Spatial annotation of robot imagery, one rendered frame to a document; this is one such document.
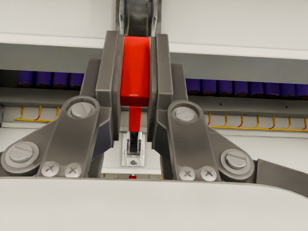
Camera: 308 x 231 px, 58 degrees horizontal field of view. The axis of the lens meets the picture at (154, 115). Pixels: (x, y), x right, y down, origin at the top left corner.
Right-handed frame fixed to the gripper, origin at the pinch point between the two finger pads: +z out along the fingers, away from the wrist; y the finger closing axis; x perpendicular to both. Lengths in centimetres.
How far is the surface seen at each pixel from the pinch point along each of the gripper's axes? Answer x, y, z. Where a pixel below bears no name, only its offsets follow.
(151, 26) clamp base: -0.4, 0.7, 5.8
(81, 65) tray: -4.2, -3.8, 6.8
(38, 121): -18.6, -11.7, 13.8
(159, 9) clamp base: -0.2, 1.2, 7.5
